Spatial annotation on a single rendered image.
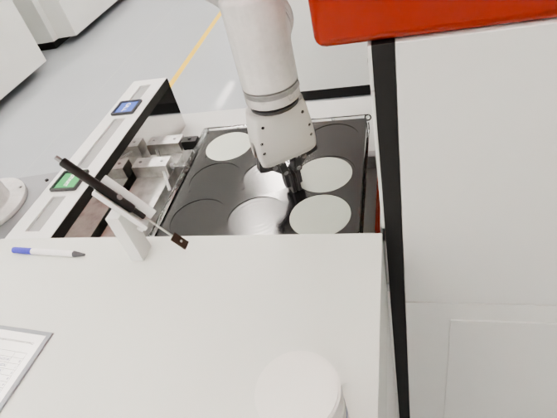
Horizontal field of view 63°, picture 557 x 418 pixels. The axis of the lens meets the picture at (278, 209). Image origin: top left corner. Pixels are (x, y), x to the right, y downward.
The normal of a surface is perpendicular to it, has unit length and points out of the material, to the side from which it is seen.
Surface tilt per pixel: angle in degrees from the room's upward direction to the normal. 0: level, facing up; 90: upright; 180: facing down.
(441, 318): 90
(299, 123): 90
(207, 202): 0
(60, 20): 90
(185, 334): 0
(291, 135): 92
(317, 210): 0
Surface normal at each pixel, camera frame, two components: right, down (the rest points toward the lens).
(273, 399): -0.21, -0.73
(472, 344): -0.18, 0.68
